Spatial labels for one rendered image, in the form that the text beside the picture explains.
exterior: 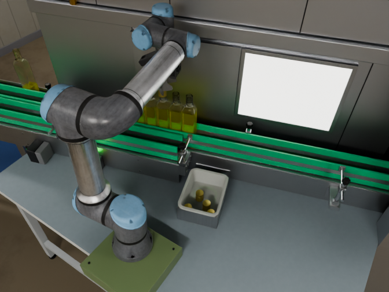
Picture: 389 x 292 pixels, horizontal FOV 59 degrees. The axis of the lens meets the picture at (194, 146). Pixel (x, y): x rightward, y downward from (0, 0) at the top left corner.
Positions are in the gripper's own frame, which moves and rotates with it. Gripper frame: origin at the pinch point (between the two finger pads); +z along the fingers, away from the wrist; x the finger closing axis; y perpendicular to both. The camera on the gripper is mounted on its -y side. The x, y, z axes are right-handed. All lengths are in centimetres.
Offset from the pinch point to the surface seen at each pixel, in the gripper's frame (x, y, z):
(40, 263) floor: -41, -71, 115
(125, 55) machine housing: 15.2, -22.5, -3.6
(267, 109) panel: 11.6, 43.7, 9.7
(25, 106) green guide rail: -6, -69, 20
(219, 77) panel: 11.6, 21.6, -2.5
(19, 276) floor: -51, -78, 115
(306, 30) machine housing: 14, 52, -26
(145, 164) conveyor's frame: -15.6, -4.9, 31.3
